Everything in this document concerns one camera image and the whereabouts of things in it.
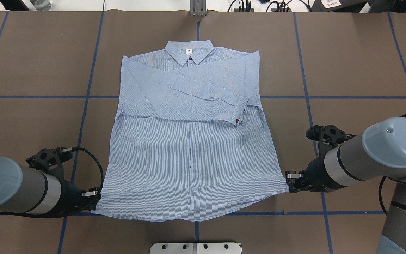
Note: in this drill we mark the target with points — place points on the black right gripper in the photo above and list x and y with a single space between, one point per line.
314 173

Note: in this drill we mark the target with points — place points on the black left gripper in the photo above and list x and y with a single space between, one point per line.
72 192

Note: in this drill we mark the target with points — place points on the blue striped button shirt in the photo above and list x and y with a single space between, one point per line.
190 139

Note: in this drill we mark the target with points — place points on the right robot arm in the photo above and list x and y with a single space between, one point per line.
345 160

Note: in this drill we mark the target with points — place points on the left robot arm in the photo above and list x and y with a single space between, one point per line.
39 190

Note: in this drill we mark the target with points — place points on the black device with label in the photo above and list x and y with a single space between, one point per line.
340 6

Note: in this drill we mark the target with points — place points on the clear water bottle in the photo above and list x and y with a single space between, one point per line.
41 5

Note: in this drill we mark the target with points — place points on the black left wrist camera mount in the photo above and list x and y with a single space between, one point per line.
50 161

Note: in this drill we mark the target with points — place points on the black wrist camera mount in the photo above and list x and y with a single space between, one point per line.
50 161
327 137

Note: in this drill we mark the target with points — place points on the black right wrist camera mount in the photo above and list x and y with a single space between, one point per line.
327 137

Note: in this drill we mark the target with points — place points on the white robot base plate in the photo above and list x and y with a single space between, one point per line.
197 248

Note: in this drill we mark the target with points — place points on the grey aluminium frame post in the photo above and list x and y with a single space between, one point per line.
198 8

